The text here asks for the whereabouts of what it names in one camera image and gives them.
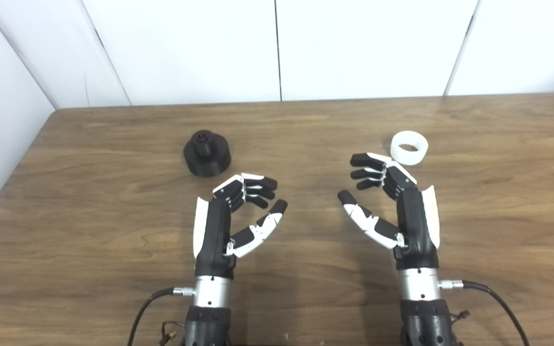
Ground white toothed ring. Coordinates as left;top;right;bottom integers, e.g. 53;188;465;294
390;131;429;166

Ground thin left arm wires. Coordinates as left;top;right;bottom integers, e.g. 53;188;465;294
160;321;186;346

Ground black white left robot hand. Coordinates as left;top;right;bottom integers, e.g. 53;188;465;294
193;173;288;280

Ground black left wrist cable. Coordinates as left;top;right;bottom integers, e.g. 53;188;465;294
127;286;196;346

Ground round black stepped part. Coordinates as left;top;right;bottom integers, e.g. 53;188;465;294
183;130;232;178

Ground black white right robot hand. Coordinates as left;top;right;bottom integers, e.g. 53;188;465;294
338;153;441;271

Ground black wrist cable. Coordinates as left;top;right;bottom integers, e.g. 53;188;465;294
127;286;196;346
438;280;530;346

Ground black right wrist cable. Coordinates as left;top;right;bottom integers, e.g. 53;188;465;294
438;280;530;346

